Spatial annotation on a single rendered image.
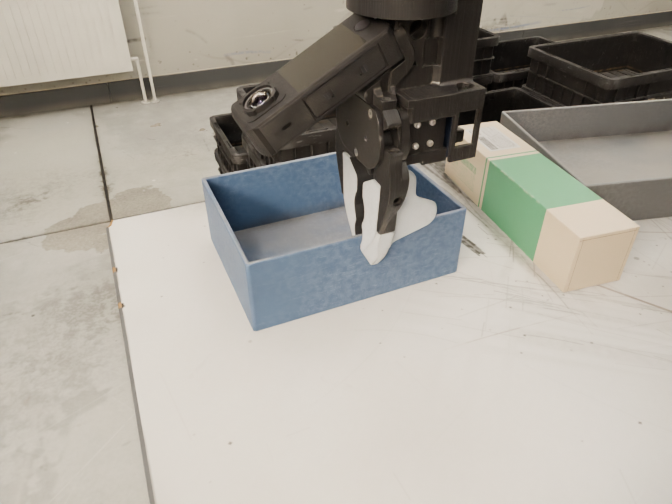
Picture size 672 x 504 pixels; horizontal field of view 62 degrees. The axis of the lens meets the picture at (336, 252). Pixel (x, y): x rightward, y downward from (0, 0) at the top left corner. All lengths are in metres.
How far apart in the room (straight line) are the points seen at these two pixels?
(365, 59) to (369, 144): 0.06
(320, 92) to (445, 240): 0.20
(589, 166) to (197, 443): 0.57
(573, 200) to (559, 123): 0.27
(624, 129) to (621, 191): 0.24
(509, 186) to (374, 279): 0.18
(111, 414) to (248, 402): 0.98
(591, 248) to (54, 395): 1.23
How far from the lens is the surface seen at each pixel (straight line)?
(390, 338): 0.46
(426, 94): 0.39
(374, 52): 0.37
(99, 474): 1.30
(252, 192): 0.56
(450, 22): 0.39
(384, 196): 0.39
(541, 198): 0.55
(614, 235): 0.53
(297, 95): 0.35
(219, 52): 3.08
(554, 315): 0.51
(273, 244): 0.56
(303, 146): 1.06
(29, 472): 1.36
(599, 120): 0.84
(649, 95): 1.60
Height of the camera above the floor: 1.02
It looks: 36 degrees down
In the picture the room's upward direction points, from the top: straight up
